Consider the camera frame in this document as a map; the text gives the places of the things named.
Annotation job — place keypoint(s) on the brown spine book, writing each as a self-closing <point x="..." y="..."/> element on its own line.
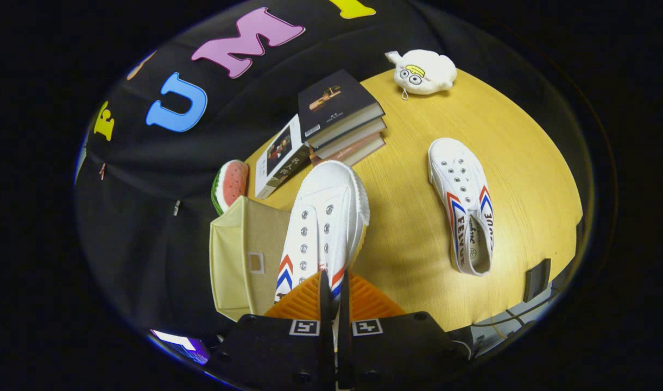
<point x="358" y="138"/>

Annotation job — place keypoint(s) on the white portrait cover book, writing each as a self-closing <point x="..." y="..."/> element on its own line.
<point x="277" y="157"/>

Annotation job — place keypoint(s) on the red clip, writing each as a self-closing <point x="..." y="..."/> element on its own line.
<point x="102" y="171"/>

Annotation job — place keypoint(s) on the black cover book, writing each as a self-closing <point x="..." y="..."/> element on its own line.
<point x="331" y="103"/>

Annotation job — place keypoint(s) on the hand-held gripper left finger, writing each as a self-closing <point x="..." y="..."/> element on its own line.
<point x="326" y="326"/>

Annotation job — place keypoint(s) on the white plush toy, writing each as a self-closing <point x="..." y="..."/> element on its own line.
<point x="426" y="73"/>

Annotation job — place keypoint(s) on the computer monitor screen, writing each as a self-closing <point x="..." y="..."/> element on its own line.
<point x="182" y="345"/>

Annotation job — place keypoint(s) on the white canvas shoe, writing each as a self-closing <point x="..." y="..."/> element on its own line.
<point x="326" y="217"/>
<point x="461" y="184"/>

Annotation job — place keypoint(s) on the watermelon slice plush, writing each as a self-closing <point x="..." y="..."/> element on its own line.
<point x="232" y="184"/>

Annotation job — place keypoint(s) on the small black device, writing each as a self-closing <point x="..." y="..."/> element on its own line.
<point x="537" y="279"/>

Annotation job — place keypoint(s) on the reddish cover book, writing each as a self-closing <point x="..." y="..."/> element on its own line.
<point x="364" y="152"/>

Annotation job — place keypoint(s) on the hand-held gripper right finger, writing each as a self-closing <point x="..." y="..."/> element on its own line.
<point x="343" y="326"/>

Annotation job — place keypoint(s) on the black backdrop cloth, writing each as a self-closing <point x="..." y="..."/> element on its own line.
<point x="146" y="244"/>

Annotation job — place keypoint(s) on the beige fabric storage box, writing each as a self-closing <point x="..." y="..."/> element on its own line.
<point x="239" y="244"/>

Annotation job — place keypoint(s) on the white clip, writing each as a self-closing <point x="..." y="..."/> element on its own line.
<point x="176" y="207"/>

